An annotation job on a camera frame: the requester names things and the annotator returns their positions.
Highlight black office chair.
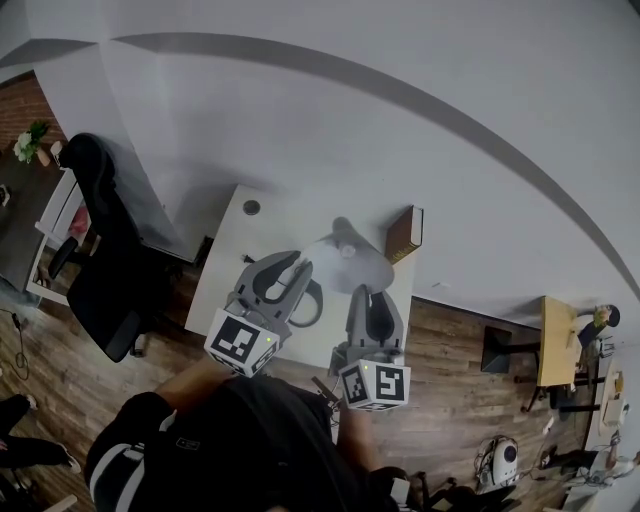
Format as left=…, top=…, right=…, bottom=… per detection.
left=47, top=132, right=174, bottom=364

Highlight white round table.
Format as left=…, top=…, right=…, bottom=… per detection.
left=584, top=344, right=632, bottom=451

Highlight black floor cable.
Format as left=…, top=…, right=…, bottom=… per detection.
left=0, top=307, right=29, bottom=384

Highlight pink bag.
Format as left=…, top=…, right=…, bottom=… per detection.
left=67, top=207, right=91, bottom=239

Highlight brown hardcover book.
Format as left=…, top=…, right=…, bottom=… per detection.
left=383, top=203, right=426, bottom=266

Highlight white flowers in pink vase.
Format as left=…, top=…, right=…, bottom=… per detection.
left=12, top=121, right=51, bottom=165

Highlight black swivel chair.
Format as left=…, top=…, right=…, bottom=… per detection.
left=399, top=469, right=516, bottom=512

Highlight white round robot device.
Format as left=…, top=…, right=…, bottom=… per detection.
left=479, top=437, right=521, bottom=486

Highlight person's right forearm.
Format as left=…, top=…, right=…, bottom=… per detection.
left=335, top=404, right=384, bottom=474

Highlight white desk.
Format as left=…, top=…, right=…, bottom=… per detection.
left=184, top=182, right=426, bottom=401

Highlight yellow table with black base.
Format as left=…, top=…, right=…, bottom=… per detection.
left=481, top=294, right=584, bottom=414

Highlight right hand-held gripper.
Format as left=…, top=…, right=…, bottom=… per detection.
left=327, top=284, right=412, bottom=412

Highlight person's left forearm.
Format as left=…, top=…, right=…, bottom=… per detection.
left=154, top=357, right=241, bottom=419

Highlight person's black shirt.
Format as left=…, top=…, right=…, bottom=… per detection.
left=84, top=374, right=401, bottom=512

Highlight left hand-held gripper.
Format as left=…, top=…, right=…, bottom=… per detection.
left=203, top=251, right=314, bottom=379

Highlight grey hair dryer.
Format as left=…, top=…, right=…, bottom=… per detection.
left=289, top=215, right=396, bottom=329

